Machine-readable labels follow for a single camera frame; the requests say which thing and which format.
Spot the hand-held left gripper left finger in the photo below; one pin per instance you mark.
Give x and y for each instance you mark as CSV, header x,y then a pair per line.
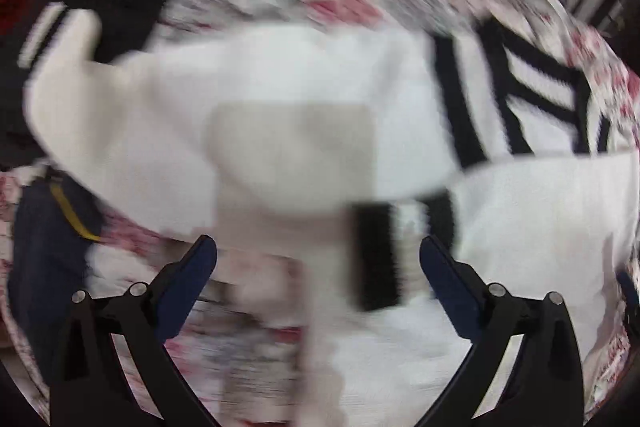
x,y
187,277

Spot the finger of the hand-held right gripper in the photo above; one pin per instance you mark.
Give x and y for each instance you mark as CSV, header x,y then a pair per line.
x,y
629,288

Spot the white sock with grey heel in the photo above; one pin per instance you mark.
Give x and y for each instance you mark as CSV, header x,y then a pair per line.
x,y
300,82

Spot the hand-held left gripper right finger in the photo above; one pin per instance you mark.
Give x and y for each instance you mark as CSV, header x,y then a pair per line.
x,y
450,279

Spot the navy garment with yellow stripe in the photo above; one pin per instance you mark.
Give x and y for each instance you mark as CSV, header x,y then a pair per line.
x,y
45,257

